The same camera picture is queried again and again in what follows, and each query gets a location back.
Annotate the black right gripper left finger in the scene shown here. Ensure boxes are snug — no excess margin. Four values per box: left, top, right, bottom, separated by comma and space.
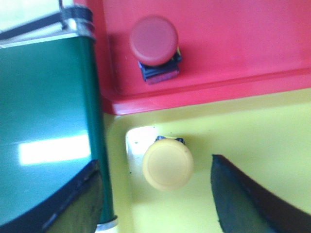
0, 160, 103, 233

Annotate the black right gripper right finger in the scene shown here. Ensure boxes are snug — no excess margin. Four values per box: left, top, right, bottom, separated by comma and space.
210, 154, 311, 233

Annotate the red mushroom push button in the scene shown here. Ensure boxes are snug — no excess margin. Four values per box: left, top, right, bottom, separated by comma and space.
129, 15, 182, 84

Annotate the yellow plastic tray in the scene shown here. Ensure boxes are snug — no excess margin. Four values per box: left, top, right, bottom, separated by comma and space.
104, 89, 311, 233

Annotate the green conveyor belt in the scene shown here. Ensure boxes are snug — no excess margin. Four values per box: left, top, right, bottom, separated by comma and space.
0, 35, 115, 224

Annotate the red plastic tray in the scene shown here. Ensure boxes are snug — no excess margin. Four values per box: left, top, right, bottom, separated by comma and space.
81, 0, 311, 115

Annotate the aluminium conveyor frame rail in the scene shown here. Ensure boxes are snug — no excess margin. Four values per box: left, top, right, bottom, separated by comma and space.
0, 5, 117, 232

